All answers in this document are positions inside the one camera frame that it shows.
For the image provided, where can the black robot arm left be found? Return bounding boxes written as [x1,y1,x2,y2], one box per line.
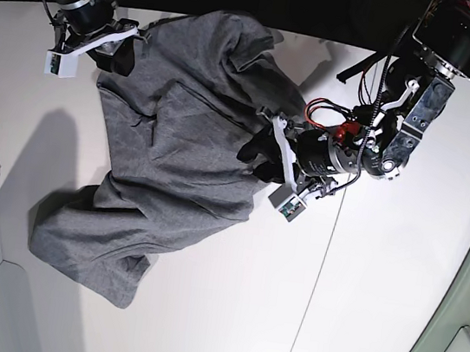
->
[237,0,470,196]

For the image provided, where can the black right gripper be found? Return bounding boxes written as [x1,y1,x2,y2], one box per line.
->
[53,0,135,76]

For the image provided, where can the grey t-shirt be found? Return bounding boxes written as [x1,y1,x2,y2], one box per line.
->
[29,10,304,308]

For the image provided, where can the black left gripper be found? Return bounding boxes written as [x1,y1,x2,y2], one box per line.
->
[237,128,361,190]

